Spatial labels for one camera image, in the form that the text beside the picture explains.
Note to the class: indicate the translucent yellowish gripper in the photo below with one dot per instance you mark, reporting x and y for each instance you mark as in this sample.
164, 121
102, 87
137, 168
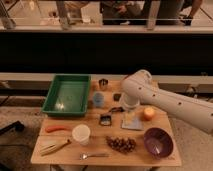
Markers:
129, 116

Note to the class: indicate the black brush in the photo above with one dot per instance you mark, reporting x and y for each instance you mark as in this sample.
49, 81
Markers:
106, 118

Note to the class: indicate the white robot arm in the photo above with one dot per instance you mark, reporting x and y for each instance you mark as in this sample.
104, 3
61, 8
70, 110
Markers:
137, 88

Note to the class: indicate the green plastic tray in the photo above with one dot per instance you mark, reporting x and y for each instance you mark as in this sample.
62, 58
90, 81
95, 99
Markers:
67, 96

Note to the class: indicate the red yellow apple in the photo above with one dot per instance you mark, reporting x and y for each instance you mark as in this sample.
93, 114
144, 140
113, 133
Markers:
148, 113

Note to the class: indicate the black rectangular block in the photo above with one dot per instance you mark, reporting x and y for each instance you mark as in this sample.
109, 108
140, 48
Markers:
116, 96

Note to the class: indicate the wooden table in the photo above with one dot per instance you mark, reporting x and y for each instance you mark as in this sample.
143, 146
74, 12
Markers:
70, 154

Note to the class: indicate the bunch of dark grapes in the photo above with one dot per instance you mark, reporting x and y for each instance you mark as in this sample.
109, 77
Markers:
121, 145

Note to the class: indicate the light blue cup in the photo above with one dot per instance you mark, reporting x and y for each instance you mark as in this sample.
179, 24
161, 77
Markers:
98, 100

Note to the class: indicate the purple bowl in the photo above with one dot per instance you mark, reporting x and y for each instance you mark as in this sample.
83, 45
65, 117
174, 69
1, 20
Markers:
158, 142

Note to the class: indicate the small metal cup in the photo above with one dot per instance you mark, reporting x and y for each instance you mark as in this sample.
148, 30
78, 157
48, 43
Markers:
103, 84

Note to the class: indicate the white paper cup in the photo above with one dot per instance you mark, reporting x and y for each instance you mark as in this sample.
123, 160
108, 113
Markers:
81, 134

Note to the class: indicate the metal spoon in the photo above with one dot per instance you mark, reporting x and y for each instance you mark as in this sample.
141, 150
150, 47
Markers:
84, 156

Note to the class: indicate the orange carrot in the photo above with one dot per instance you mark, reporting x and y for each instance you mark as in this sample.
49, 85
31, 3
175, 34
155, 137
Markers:
54, 128

